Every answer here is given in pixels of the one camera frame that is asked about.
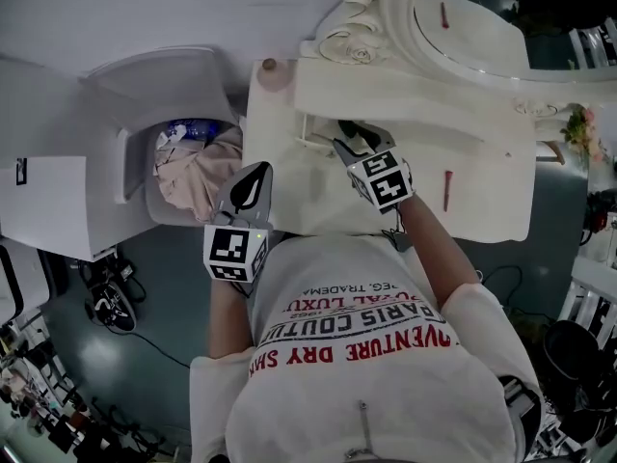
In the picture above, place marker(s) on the grey belt pack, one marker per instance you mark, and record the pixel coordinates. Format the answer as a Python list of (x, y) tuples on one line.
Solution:
[(518, 403)]

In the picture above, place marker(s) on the pink flower bouquet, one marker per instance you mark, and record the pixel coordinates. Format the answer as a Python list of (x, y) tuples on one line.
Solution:
[(585, 130)]

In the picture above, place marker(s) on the white case black trim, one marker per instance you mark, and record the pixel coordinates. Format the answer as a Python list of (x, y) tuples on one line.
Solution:
[(24, 278)]

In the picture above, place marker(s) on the brown wooden chair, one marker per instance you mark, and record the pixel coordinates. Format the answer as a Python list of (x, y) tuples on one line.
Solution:
[(554, 152)]

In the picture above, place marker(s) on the blue plastic packet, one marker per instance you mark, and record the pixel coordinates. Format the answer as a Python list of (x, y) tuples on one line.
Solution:
[(197, 127)]

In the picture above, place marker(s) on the oval white-framed mirror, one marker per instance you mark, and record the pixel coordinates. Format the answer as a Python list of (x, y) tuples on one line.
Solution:
[(482, 41)]

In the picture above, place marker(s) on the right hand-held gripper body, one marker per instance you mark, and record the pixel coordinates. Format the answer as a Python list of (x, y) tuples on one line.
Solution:
[(385, 181)]

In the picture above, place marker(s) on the person's right forearm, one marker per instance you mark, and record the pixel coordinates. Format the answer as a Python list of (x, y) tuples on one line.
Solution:
[(434, 253)]

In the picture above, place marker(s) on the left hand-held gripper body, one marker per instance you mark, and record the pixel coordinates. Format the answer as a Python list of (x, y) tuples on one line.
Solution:
[(231, 253)]

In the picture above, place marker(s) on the black round stool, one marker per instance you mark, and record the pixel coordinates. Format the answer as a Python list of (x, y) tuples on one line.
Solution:
[(571, 350)]

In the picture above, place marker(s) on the white cabinet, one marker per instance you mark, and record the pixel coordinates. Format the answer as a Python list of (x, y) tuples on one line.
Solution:
[(53, 205)]

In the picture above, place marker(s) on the white ornate dressing table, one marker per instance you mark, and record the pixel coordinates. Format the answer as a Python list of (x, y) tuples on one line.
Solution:
[(482, 186)]

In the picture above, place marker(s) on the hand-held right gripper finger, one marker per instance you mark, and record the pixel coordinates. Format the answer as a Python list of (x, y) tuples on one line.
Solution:
[(383, 138), (348, 155)]

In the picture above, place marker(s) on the person's white printed t-shirt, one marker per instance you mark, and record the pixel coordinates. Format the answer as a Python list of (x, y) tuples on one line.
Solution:
[(361, 389)]

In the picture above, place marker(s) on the pink crumpled cloth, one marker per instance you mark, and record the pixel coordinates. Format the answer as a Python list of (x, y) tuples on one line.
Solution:
[(202, 181)]

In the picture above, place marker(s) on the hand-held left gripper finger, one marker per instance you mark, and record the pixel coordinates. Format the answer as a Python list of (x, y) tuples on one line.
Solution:
[(227, 191), (264, 208)]

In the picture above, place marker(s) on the person's left forearm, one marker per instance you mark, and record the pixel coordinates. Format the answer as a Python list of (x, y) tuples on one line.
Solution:
[(231, 321)]

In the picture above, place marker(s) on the pink glass bottle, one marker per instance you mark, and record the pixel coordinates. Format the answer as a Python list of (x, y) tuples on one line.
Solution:
[(274, 73)]

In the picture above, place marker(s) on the black picture frame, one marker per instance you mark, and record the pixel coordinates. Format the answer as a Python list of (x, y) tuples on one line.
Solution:
[(21, 171)]

